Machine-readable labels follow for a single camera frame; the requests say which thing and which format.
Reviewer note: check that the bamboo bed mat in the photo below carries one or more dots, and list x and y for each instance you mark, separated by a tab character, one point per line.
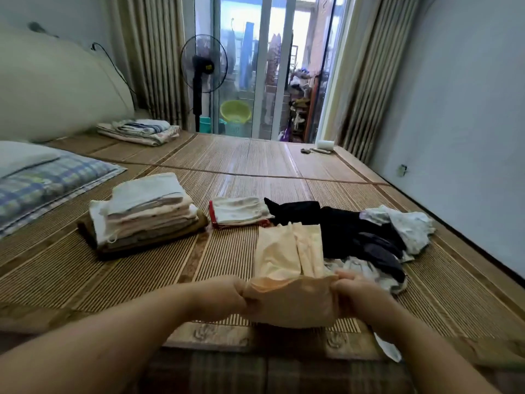
246	160

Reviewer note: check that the folded striped blanket stack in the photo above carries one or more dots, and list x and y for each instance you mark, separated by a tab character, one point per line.
139	133

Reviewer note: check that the small dark object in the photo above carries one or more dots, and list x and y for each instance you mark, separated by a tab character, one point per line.
305	150

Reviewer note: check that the red patterned garment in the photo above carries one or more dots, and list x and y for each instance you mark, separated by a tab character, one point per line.
212	215

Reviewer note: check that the cream padded headboard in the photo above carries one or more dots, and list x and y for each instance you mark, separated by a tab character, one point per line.
57	86

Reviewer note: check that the small teal bucket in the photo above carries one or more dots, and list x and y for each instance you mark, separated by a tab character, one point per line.
205	124

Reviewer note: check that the person's left forearm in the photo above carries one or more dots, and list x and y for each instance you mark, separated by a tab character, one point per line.
98	348

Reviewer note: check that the person's right hand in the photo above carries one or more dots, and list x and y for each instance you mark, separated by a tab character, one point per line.
365	303

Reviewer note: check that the sliding glass balcony door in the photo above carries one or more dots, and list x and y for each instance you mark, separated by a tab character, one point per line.
262	61

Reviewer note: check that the cream patterned pants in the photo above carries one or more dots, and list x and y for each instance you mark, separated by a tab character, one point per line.
242	211

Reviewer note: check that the black standing fan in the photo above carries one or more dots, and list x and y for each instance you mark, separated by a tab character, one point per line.
203	65

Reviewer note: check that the white wall socket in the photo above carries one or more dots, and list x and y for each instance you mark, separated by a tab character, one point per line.
402	170

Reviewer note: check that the beige patterned curtain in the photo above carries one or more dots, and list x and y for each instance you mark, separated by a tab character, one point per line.
156	53
377	69

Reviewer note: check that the tan beige garment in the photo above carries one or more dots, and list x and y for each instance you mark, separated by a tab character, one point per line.
287	275

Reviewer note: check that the yellow green basin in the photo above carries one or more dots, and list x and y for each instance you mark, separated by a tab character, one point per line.
235	110

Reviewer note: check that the white paper roll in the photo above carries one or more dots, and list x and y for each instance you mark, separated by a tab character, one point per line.
325	146

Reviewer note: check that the small floral white garment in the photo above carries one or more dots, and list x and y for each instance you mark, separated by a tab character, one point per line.
410	225

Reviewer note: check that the person's left hand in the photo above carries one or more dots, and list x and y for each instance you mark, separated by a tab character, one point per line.
223	298

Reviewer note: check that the blue plaid pillow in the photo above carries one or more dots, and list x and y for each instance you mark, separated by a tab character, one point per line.
49	184

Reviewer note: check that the person's right forearm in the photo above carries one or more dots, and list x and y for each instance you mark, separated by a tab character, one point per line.
435	361

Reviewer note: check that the cluttered balcony shelf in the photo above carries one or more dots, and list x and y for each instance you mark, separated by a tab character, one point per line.
299	106

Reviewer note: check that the black red garment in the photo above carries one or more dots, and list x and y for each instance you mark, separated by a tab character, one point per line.
328	221

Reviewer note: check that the dark grey garment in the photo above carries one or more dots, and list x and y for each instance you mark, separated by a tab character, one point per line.
381	254

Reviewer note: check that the olive tan shorts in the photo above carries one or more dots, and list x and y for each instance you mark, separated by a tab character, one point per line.
201	224

